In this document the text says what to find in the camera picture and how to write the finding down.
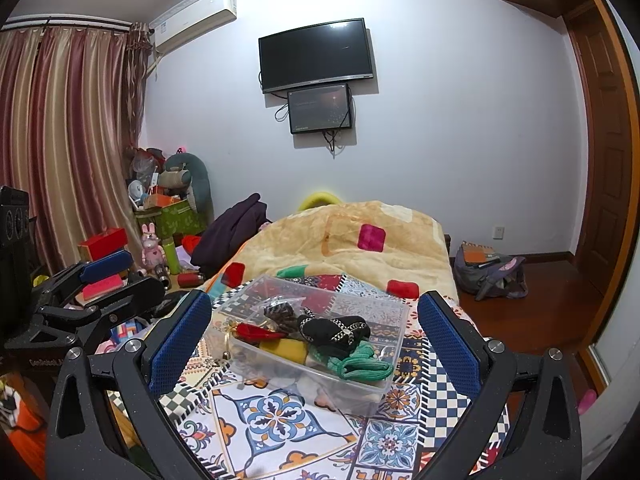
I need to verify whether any yellow fleece blanket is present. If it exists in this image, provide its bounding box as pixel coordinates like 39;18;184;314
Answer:
205;200;458;306

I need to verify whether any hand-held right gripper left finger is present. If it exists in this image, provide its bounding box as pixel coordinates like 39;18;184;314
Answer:
45;290;212;480

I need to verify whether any pink box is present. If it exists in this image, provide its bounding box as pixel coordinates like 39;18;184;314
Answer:
81;274;125;302

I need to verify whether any white curtain rail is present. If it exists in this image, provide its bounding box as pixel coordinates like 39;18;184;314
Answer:
2;16;133;31

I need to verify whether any pink rabbit toy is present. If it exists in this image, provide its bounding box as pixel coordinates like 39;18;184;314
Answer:
141;222;167;271

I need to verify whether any small black monitor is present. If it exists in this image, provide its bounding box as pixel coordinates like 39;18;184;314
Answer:
287;83;355;135

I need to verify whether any black cable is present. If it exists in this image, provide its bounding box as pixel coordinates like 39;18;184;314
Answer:
324;130;346;158

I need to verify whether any grey plush toy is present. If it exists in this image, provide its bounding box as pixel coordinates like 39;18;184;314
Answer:
162;151;215;221

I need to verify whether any orange bag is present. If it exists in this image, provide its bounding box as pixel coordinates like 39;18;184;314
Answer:
10;395;48;480

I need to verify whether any striped red beige curtain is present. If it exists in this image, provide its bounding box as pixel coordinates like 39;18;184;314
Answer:
0;22;153;276

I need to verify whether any yellow round object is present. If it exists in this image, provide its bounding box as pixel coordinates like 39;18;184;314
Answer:
299;191;343;211

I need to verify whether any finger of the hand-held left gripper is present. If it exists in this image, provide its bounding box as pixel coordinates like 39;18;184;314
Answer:
5;275;166;356
32;250;134;306

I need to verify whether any green knit cloth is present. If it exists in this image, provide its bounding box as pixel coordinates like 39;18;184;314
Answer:
307;344;395;386

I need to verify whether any yellow cloth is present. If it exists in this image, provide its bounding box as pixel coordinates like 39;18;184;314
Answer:
259;337;310;367

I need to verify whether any patterned tile-print bedsheet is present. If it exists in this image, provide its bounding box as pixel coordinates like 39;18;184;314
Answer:
107;265;511;480

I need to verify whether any red box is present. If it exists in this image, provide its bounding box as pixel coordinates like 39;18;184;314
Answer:
77;227;130;260

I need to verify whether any dark patterned hair tie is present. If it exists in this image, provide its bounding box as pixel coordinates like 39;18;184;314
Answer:
263;301;303;333

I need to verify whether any wooden door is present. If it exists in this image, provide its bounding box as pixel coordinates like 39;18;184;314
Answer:
565;0;636;361

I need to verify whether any green patterned box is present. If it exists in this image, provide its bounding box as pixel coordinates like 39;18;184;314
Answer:
135;200;208;246

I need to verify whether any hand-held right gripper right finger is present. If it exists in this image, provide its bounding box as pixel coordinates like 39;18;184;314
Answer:
415;291;583;480

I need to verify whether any red cloth accessory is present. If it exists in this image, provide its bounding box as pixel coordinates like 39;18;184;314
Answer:
234;322;283;345

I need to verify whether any orange notebook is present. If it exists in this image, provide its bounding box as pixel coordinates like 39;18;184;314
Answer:
462;242;501;263

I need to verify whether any grey purple backpack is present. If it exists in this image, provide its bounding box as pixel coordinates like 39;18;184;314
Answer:
452;241;528;302

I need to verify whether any wall-mounted black television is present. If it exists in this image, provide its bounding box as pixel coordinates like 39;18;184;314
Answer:
258;18;375;95

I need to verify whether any dark purple jacket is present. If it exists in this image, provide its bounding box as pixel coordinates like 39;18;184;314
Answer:
191;192;273;278

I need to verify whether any clear plastic storage box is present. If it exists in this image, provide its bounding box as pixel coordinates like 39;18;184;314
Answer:
207;275;411;417

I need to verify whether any white air conditioner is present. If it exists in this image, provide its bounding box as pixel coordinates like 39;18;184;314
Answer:
148;0;238;53

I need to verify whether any black cloth with chain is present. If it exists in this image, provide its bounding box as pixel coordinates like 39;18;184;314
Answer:
298;314;372;358

